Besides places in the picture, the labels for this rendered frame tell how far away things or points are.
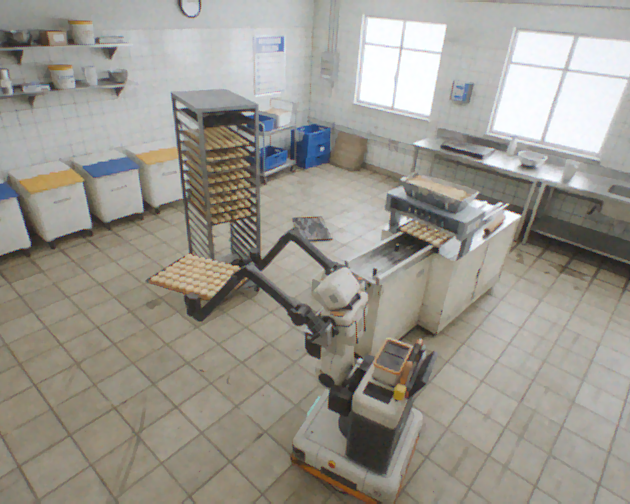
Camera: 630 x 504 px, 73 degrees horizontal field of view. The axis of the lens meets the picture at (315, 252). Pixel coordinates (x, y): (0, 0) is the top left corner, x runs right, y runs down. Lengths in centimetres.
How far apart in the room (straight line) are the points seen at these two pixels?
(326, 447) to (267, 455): 47
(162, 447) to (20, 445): 89
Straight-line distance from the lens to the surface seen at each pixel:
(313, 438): 279
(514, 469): 335
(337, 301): 218
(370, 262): 327
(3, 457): 351
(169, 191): 589
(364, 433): 247
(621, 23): 613
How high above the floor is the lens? 255
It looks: 31 degrees down
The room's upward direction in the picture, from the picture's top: 4 degrees clockwise
